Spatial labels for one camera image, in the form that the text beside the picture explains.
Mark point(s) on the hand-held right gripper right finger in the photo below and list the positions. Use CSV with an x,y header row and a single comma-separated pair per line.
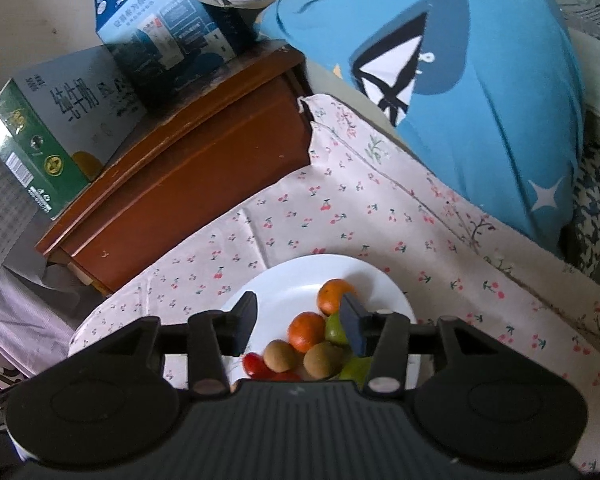
x,y
354,327

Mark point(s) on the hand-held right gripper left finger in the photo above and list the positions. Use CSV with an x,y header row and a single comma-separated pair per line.
x,y
245,322

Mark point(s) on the green round fruit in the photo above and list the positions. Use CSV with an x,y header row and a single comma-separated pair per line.
x,y
334,330

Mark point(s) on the orange mandarin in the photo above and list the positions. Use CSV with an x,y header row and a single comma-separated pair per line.
x,y
306,331
330,297

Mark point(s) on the pale green apple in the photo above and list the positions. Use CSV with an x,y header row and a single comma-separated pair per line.
x,y
352,370

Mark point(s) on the tan round fruit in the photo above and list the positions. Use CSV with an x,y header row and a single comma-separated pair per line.
x,y
280,355
322,360

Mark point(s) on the white plate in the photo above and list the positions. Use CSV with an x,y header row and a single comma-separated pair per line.
x,y
290,280

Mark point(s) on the cherry print tablecloth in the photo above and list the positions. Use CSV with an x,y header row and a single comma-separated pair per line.
x,y
330,210

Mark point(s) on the brown wooden nightstand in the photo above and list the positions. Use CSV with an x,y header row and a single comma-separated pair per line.
x,y
180,170

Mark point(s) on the floral bed sheet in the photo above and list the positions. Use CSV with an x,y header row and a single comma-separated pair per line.
x,y
375,150

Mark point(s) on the purple curtain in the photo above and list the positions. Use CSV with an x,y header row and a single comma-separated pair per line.
x,y
25,325

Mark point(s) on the checkered cloth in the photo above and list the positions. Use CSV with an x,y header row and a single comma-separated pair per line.
x,y
0,220

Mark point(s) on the dark patterned blanket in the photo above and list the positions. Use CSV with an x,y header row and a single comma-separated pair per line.
x,y
597,210

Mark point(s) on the green milk carton box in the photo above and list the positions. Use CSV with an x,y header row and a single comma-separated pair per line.
x,y
55,125

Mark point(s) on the blue milk carton box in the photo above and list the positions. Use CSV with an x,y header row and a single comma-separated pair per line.
x,y
170,25

